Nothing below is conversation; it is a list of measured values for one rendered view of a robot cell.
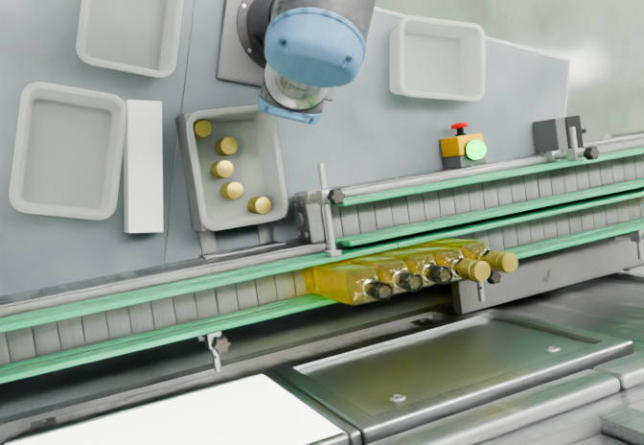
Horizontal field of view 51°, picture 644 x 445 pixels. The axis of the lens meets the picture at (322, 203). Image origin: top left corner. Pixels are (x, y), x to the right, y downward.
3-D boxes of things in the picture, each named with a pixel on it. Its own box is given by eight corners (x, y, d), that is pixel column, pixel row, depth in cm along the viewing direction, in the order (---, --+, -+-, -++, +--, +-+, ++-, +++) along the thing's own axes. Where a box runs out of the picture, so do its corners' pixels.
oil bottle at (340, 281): (306, 292, 128) (357, 309, 108) (302, 263, 127) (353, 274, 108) (333, 286, 130) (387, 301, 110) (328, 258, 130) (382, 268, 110)
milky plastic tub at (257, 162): (192, 231, 131) (203, 233, 124) (174, 117, 130) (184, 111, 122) (275, 217, 139) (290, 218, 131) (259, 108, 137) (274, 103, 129)
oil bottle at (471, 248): (409, 268, 137) (473, 278, 118) (405, 240, 137) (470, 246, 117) (432, 262, 139) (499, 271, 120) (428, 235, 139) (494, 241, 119)
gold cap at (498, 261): (497, 273, 117) (514, 276, 113) (482, 266, 115) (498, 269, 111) (504, 255, 117) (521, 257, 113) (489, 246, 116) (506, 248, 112)
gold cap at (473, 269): (455, 263, 113) (471, 265, 109) (471, 254, 114) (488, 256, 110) (461, 282, 114) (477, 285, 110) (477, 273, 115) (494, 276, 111)
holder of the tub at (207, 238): (196, 257, 132) (207, 261, 125) (175, 118, 131) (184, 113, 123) (278, 242, 139) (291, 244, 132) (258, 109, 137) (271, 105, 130)
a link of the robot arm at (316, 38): (332, 58, 129) (396, -52, 75) (314, 133, 129) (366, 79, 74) (271, 42, 128) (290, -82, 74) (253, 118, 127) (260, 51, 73)
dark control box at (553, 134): (534, 153, 167) (559, 152, 159) (530, 122, 166) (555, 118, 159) (559, 150, 170) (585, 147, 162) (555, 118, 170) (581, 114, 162)
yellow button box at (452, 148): (442, 169, 156) (461, 167, 149) (438, 136, 155) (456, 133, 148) (467, 165, 158) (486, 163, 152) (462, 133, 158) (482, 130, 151)
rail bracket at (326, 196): (310, 254, 128) (339, 259, 116) (298, 166, 126) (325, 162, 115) (325, 251, 129) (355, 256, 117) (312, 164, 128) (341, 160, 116)
